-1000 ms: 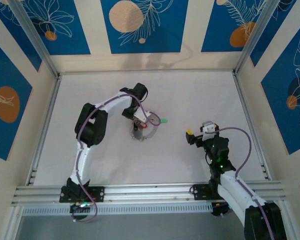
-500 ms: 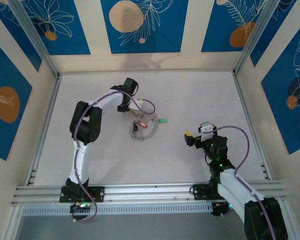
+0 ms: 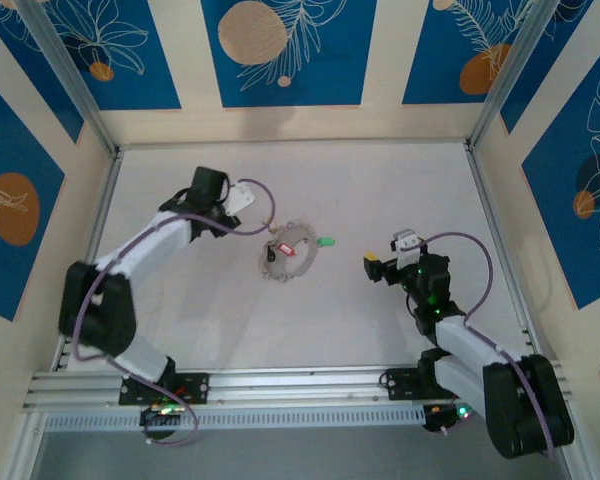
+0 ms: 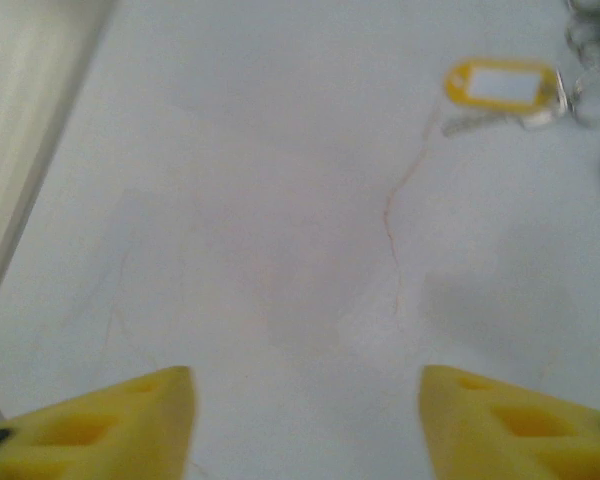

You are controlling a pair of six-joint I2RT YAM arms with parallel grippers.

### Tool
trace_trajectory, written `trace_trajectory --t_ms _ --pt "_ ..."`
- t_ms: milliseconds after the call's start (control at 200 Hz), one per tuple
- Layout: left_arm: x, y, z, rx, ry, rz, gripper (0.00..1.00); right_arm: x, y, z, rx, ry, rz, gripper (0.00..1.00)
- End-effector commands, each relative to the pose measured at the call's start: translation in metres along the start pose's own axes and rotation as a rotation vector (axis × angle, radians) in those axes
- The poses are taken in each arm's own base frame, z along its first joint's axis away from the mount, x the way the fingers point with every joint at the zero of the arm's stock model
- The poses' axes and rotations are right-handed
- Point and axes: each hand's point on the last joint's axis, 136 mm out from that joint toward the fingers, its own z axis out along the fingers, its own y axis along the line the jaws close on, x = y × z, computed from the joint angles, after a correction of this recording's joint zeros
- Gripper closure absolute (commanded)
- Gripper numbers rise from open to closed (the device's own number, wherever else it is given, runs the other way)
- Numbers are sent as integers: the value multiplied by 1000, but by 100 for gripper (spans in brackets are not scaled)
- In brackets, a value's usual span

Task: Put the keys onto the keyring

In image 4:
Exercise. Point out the yellow key tag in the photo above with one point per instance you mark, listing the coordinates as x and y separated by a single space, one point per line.
457 82

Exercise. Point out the aluminium frame rail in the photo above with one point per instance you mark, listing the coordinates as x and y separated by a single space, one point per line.
20 125

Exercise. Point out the thin grey strip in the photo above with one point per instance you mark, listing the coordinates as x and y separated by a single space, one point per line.
572 37

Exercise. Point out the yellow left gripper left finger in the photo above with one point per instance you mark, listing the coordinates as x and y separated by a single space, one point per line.
105 435

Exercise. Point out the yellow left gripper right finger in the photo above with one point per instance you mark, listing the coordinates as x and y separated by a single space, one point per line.
520 435

